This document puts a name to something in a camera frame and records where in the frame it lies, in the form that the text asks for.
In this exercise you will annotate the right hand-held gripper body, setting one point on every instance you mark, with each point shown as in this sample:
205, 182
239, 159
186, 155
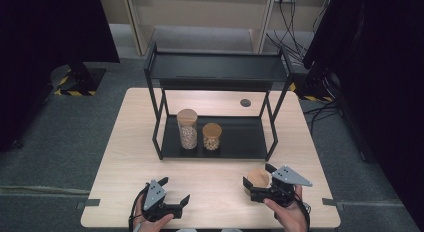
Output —
290, 177

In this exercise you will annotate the beige wooden furniture frame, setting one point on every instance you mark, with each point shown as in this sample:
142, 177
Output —
200, 8

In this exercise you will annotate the dark curtain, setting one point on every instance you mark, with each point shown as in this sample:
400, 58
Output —
40, 42
383, 75

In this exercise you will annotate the tall glass jar wooden lid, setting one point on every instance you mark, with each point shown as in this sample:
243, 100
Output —
187, 117

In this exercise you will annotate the person's right hand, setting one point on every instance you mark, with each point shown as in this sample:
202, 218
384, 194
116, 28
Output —
291, 218

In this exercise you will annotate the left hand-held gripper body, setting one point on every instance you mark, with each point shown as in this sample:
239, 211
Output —
155, 195

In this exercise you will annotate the medium glass jar wooden lid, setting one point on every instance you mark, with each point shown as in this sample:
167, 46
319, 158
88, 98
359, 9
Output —
212, 130

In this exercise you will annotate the black metal two-tier shelf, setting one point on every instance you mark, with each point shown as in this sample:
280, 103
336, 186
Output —
240, 138

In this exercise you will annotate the black round table grommet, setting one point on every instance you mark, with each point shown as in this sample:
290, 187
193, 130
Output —
245, 103

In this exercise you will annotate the person's left hand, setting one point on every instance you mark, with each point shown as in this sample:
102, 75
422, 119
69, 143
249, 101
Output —
148, 225

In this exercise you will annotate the striped black stand base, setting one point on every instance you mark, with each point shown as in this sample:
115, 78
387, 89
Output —
83, 82
313, 88

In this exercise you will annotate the black tape strip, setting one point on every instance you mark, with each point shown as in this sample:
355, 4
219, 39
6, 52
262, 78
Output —
91, 202
330, 202

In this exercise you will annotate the short glass jar wooden lid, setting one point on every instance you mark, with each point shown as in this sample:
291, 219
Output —
258, 178

